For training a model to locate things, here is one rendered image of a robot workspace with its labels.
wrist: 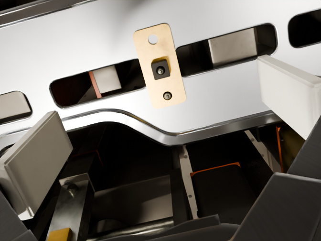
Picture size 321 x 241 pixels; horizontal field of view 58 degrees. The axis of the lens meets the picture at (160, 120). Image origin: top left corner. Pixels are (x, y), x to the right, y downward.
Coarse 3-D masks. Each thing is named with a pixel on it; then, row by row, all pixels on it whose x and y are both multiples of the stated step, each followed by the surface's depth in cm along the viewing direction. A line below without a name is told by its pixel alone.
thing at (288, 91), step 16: (272, 64) 15; (288, 64) 15; (272, 80) 16; (288, 80) 13; (304, 80) 12; (320, 80) 12; (272, 96) 16; (288, 96) 14; (304, 96) 12; (320, 96) 11; (288, 112) 14; (304, 112) 13; (320, 112) 12; (304, 128) 13
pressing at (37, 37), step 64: (64, 0) 28; (128, 0) 28; (192, 0) 28; (256, 0) 28; (320, 0) 28; (0, 64) 30; (64, 64) 30; (256, 64) 30; (320, 64) 30; (0, 128) 32; (128, 128) 33; (192, 128) 33
